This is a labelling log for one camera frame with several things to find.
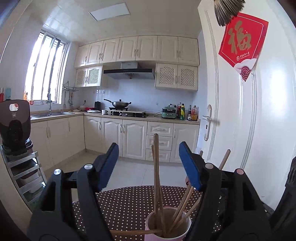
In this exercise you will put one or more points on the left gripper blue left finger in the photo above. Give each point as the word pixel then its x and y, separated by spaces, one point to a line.
pixel 53 217

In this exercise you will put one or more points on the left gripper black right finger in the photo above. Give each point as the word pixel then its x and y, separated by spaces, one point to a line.
pixel 209 221

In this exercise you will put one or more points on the wooden chopstick pile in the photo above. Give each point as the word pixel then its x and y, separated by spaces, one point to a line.
pixel 161 210

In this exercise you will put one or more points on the kitchen faucet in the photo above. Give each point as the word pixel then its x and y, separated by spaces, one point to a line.
pixel 49 102

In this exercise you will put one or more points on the pink cylindrical utensil holder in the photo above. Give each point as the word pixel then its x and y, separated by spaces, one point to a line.
pixel 177 233

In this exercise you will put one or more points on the brown polka dot tablecloth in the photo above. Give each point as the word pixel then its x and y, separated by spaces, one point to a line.
pixel 127 208

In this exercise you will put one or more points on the metal shelf rack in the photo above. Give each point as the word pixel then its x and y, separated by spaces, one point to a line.
pixel 27 175

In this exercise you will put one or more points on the lower cream cabinets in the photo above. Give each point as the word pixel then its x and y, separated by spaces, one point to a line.
pixel 59 138

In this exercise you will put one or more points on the white door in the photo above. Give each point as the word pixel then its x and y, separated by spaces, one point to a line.
pixel 257 116

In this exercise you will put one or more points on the orange sauce bottle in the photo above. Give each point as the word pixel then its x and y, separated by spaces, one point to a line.
pixel 194 113

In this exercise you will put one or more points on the dark sauce bottle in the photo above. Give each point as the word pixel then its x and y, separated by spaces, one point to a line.
pixel 189 115

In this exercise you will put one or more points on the black electric kettle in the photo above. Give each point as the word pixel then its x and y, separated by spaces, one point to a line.
pixel 97 105

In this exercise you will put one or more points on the green bottle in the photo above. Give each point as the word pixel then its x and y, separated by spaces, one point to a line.
pixel 182 112

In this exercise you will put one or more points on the green electric cooker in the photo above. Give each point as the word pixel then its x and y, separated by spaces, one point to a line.
pixel 169 112

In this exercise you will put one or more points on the black wok with lid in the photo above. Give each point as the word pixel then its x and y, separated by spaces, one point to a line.
pixel 119 104

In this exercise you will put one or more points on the gas stove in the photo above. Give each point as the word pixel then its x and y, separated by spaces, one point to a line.
pixel 136 114

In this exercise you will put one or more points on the window with bars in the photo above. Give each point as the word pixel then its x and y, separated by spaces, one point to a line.
pixel 44 78

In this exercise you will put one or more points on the range hood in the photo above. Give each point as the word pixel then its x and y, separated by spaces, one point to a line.
pixel 130 70

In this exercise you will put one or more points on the red fu paper decoration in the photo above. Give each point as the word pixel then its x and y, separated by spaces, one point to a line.
pixel 242 42

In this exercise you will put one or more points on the feather duster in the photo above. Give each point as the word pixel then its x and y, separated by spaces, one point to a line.
pixel 225 10

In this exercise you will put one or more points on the ceiling light panel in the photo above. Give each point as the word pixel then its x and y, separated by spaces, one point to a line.
pixel 110 12

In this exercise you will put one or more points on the silver door handle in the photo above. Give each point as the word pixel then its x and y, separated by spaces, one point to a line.
pixel 208 119

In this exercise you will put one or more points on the wall utensil rack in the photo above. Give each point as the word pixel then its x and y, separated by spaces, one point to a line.
pixel 68 91

